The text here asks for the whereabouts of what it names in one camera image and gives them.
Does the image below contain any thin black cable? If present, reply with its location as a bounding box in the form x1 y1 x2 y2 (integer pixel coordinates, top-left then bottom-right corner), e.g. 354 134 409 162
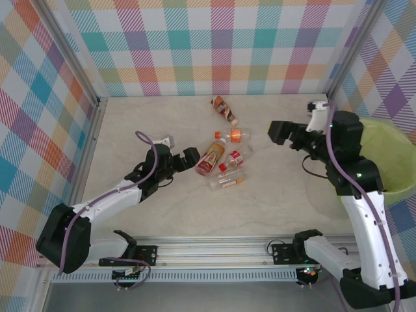
301 155 329 179

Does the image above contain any clear bottle orange label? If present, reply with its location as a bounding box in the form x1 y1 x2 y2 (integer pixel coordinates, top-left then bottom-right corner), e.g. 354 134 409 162
213 127 254 143

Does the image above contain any clear bottle yellow white label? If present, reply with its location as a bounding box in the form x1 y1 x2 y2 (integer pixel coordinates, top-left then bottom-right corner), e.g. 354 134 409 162
209 167 246 192

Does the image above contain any aluminium base beam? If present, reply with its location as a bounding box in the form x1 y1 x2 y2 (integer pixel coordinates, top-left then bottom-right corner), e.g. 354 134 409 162
97 236 358 271

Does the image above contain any aluminium side rail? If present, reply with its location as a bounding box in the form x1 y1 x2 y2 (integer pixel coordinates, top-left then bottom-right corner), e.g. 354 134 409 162
64 97 109 228

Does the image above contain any gold red energy drink bottle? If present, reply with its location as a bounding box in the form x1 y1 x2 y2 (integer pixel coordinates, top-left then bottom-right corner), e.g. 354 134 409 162
195 137 228 178

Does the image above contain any thin purple cable loop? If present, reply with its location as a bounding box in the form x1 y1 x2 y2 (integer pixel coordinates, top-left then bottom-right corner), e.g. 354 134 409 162
113 258 153 292

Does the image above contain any aluminium frame post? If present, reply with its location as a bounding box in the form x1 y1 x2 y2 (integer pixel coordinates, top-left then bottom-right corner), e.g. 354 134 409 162
326 0 389 98
37 0 110 108

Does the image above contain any slotted grey cable tray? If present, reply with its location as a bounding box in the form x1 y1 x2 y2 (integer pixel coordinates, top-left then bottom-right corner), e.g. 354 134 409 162
51 270 299 284

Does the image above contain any clear bottle red label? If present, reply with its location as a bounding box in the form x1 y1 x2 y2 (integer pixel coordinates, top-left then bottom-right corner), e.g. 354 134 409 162
218 144 254 172

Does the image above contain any brown coffee drink bottle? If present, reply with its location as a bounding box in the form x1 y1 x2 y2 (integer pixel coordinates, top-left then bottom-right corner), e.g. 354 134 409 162
210 96 240 126

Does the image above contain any light green plastic bin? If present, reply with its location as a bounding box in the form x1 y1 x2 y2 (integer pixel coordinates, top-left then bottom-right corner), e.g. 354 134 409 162
337 117 416 209

